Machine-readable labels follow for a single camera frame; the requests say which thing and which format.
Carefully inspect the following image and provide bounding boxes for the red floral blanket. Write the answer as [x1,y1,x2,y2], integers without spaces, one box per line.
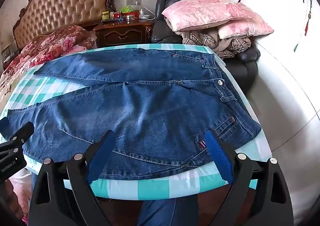
[0,25,98,106]

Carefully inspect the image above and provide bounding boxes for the dark wooden nightstand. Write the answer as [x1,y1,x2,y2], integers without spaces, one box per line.
[94,19,154,47]

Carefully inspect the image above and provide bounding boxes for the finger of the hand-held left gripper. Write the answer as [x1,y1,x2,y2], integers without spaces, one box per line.
[0,121,35,156]
[0,117,10,136]

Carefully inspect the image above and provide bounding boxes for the red tassel ornament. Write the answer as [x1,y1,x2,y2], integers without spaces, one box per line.
[303,0,313,37]

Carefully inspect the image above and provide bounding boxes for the large pink floral pillow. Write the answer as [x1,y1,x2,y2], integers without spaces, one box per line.
[161,0,260,32]

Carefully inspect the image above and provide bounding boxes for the teal white checked tablecloth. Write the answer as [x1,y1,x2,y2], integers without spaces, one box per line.
[1,43,272,201]

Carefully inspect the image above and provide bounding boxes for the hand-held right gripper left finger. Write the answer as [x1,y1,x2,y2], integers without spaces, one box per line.
[28,130,118,226]

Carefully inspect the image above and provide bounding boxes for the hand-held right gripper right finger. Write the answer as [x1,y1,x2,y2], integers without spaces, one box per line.
[204,128,294,226]

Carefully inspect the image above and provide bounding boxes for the folded plaid blanket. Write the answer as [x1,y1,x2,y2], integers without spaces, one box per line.
[181,28,252,59]

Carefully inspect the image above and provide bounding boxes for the small pink floral pillow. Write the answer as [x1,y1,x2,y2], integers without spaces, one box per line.
[217,16,275,40]

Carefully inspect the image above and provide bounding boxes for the pink cloth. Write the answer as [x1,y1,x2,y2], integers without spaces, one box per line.
[10,168,36,226]

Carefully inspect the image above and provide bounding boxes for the white wardrobe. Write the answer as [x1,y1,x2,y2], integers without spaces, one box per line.
[222,0,320,141]

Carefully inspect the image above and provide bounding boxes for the tufted tan bed headboard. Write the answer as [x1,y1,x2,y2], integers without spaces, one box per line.
[12,0,118,49]

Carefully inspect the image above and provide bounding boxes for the white charger with cable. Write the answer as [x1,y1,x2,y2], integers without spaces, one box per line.
[138,6,156,20]

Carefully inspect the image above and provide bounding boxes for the person's leg in jeans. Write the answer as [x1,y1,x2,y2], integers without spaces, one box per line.
[136,197,200,226]

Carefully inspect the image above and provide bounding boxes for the blue denim pants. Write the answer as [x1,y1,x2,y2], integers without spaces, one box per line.
[7,47,262,181]

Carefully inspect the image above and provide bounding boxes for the person's left hand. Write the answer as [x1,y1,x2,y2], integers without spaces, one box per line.
[0,178,24,219]

